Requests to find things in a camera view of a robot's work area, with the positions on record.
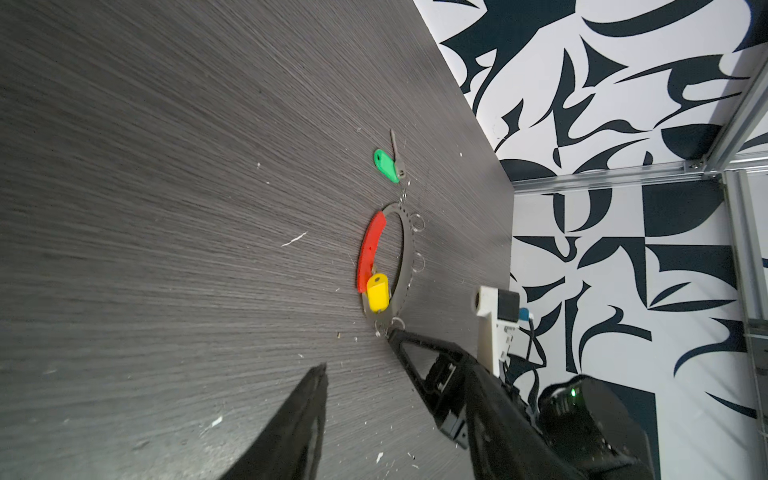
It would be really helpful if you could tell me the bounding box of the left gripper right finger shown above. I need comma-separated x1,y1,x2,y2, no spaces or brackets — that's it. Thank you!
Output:
387,328,576,479

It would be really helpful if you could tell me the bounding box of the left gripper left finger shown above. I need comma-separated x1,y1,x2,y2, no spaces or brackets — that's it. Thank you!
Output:
222,363,328,479

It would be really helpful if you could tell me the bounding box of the metal keyring with red grip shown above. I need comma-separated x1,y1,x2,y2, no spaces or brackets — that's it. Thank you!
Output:
355,202,425,338

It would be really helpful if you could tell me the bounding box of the yellow capped key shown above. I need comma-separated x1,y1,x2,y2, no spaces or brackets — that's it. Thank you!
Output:
366,273,390,313

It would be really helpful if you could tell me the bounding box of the green capped key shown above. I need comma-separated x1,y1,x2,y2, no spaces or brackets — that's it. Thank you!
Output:
373,130,406,184

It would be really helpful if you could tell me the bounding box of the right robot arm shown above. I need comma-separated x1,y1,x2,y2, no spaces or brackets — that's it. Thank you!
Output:
536,375,656,479

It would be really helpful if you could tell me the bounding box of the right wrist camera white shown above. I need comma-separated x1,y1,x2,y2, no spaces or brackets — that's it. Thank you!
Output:
473,286,520,378

